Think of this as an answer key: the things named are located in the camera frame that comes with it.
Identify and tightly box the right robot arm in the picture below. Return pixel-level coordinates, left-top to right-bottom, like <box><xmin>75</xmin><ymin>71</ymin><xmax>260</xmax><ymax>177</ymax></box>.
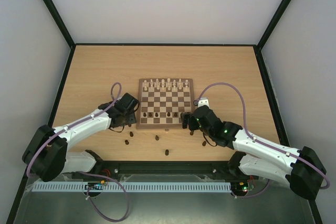
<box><xmin>181</xmin><ymin>105</ymin><xmax>326</xmax><ymax>200</ymax></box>

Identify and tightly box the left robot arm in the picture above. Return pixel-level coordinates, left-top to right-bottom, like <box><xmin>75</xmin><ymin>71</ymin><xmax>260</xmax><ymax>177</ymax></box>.
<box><xmin>22</xmin><ymin>93</ymin><xmax>140</xmax><ymax>182</ymax></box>

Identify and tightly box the wooden chess board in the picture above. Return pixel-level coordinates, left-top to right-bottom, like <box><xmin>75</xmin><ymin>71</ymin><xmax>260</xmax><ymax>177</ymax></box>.
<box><xmin>136</xmin><ymin>78</ymin><xmax>195</xmax><ymax>130</ymax></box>

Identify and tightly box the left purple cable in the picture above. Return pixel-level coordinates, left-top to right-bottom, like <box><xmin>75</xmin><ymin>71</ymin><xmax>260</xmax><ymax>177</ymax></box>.
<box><xmin>26</xmin><ymin>82</ymin><xmax>130</xmax><ymax>221</ymax></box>

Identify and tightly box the purple cable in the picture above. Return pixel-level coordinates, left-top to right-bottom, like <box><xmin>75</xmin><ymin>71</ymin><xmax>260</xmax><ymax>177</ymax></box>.
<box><xmin>194</xmin><ymin>81</ymin><xmax>330</xmax><ymax>199</ymax></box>
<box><xmin>26</xmin><ymin>82</ymin><xmax>130</xmax><ymax>221</ymax></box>

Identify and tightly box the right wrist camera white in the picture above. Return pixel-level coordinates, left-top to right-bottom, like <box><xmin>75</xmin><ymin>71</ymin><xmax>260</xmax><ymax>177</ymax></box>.
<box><xmin>194</xmin><ymin>98</ymin><xmax>209</xmax><ymax>108</ymax></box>

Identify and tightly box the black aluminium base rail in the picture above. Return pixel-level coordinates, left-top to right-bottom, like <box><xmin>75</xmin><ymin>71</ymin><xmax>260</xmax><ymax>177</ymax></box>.
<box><xmin>66</xmin><ymin>159</ymin><xmax>250</xmax><ymax>182</ymax></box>

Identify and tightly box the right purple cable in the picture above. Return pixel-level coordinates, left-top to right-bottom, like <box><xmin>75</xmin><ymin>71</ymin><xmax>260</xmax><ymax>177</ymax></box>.
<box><xmin>194</xmin><ymin>81</ymin><xmax>330</xmax><ymax>199</ymax></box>

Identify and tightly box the black enclosure frame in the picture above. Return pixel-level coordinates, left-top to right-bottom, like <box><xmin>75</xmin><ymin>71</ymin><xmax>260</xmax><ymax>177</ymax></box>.
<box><xmin>0</xmin><ymin>0</ymin><xmax>336</xmax><ymax>224</ymax></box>

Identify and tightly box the light blue cable duct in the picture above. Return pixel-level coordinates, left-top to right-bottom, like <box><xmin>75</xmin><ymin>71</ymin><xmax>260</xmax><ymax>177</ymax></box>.
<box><xmin>32</xmin><ymin>182</ymin><xmax>232</xmax><ymax>193</ymax></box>

